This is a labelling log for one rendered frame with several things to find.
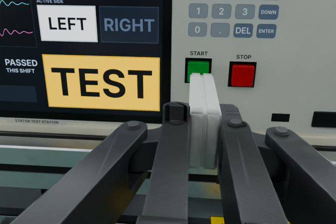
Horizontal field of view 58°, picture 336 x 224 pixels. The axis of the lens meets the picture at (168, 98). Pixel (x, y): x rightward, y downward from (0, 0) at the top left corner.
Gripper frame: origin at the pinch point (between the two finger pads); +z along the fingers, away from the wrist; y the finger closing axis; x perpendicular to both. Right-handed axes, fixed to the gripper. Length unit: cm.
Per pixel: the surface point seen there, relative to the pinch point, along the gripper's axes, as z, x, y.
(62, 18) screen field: 9.4, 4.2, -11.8
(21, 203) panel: 21.5, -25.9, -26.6
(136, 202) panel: 21.6, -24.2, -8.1
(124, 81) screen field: 9.4, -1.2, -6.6
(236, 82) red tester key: 8.9, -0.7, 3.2
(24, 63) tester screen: 9.4, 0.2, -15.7
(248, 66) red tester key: 9.0, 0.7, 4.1
